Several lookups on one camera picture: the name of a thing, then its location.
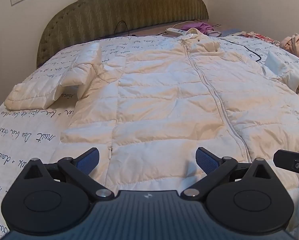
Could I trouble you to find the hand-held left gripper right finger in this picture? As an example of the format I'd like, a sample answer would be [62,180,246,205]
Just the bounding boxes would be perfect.
[181,146,273,201]

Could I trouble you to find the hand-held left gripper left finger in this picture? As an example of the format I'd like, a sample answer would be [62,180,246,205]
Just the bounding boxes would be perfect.
[23,147,115,201]

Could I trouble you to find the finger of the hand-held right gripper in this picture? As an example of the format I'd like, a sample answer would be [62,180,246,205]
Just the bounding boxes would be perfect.
[273,149,299,180]

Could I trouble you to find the white puffer jacket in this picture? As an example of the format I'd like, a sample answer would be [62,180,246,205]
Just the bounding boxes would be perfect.
[4,27,299,189]

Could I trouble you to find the pink clothes pile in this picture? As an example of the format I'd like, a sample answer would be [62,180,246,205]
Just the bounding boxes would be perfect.
[280,33,299,64]

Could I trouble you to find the white script printed blanket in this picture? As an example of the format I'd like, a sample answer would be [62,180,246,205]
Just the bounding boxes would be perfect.
[0,30,299,240]

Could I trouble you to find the floral printed cloth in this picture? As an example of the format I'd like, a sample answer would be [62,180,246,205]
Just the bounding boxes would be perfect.
[237,31,281,47]

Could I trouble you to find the white power strip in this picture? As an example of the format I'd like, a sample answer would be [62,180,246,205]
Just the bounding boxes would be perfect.
[165,27,188,36]

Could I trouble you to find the purple cloth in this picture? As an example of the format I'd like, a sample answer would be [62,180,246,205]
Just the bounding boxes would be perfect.
[181,21,221,36]

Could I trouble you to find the green upholstered headboard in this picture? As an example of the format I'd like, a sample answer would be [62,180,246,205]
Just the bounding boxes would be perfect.
[36,0,209,68]

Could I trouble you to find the black power cable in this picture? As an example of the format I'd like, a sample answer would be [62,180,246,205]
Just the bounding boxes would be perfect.
[221,38,262,62]

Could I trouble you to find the thin black cable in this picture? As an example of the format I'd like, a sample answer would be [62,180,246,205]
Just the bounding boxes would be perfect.
[114,20,138,37]

